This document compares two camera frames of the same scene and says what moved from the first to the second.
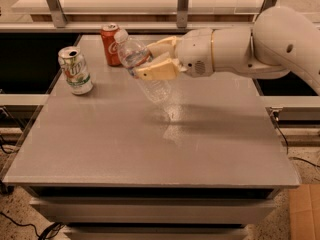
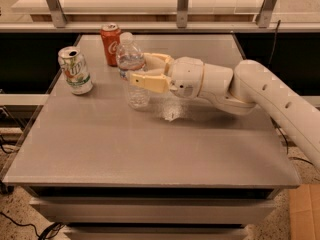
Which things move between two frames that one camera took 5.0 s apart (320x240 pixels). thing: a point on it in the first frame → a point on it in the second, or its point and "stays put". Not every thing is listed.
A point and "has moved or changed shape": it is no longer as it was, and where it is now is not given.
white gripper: [195, 52] → [186, 74]
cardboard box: [304, 212] stays put
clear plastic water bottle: [132, 55] has moved or changed shape
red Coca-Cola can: [107, 32] stays put
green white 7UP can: [73, 63] stays put
